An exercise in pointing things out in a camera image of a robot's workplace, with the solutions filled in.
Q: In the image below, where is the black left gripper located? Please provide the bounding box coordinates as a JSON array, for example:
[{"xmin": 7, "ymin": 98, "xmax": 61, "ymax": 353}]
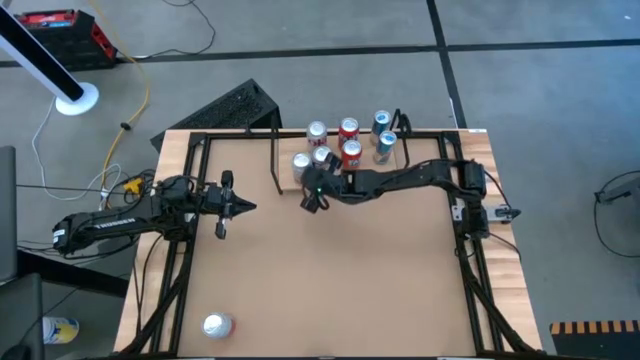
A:
[{"xmin": 199, "ymin": 169, "xmax": 258, "ymax": 241}]

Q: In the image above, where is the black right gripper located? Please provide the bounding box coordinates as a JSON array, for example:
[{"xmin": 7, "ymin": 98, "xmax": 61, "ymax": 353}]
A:
[{"xmin": 298, "ymin": 152, "xmax": 351, "ymax": 215}]

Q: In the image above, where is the silver Diet Coke can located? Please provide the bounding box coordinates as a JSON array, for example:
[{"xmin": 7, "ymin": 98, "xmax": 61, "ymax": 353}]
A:
[
  {"xmin": 306, "ymin": 119, "xmax": 329, "ymax": 151},
  {"xmin": 310, "ymin": 144, "xmax": 334, "ymax": 170},
  {"xmin": 200, "ymin": 312, "xmax": 237, "ymax": 341},
  {"xmin": 291, "ymin": 151, "xmax": 314, "ymax": 186}
]

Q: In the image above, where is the red Fanta strawberry can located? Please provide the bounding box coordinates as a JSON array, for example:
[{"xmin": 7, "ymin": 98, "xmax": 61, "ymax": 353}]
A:
[
  {"xmin": 341, "ymin": 139, "xmax": 364, "ymax": 171},
  {"xmin": 337, "ymin": 116, "xmax": 361, "ymax": 149}
]

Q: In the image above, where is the blue silver Red Bull can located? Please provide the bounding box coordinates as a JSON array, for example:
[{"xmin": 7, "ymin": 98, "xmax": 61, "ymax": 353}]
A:
[
  {"xmin": 370, "ymin": 109, "xmax": 393, "ymax": 146},
  {"xmin": 372, "ymin": 129, "xmax": 399, "ymax": 166}
]

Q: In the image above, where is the black perforated basket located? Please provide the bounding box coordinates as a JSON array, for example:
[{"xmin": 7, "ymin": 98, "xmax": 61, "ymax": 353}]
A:
[{"xmin": 149, "ymin": 78, "xmax": 284, "ymax": 154}]

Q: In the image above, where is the white yellow container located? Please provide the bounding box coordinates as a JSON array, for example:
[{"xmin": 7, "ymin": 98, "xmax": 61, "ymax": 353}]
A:
[{"xmin": 42, "ymin": 315, "xmax": 81, "ymax": 346}]

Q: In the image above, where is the red black toolbox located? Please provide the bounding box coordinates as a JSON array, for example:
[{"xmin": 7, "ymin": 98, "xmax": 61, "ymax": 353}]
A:
[{"xmin": 14, "ymin": 8, "xmax": 119, "ymax": 72}]

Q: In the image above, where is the orange black striped board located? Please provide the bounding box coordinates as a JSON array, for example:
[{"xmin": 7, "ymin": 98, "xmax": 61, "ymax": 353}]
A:
[{"xmin": 548, "ymin": 319, "xmax": 640, "ymax": 360}]

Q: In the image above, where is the black frame wooden shelf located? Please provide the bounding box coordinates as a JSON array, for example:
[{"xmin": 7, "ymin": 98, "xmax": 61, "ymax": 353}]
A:
[{"xmin": 268, "ymin": 107, "xmax": 416, "ymax": 197}]

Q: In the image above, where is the black aluminium rig frame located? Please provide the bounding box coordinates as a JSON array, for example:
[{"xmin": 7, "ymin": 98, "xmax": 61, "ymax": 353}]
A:
[{"xmin": 117, "ymin": 128, "xmax": 544, "ymax": 360}]

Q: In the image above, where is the yellow power cable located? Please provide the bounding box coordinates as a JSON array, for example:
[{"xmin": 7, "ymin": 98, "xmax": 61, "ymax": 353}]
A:
[{"xmin": 85, "ymin": 0, "xmax": 152, "ymax": 197}]

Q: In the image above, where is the black floor cable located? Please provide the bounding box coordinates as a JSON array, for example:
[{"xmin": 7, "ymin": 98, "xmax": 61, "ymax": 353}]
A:
[{"xmin": 132, "ymin": 0, "xmax": 217, "ymax": 60}]

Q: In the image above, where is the white floor cable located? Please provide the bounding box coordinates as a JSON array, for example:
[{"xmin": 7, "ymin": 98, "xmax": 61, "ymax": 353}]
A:
[{"xmin": 30, "ymin": 97, "xmax": 124, "ymax": 202}]

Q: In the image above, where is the white black floor post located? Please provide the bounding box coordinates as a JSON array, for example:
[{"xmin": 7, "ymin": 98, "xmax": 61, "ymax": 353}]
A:
[{"xmin": 0, "ymin": 4, "xmax": 100, "ymax": 117}]

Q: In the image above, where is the black cable loop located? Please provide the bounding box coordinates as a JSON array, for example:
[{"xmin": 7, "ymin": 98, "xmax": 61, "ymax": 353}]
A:
[{"xmin": 592, "ymin": 169, "xmax": 640, "ymax": 260}]

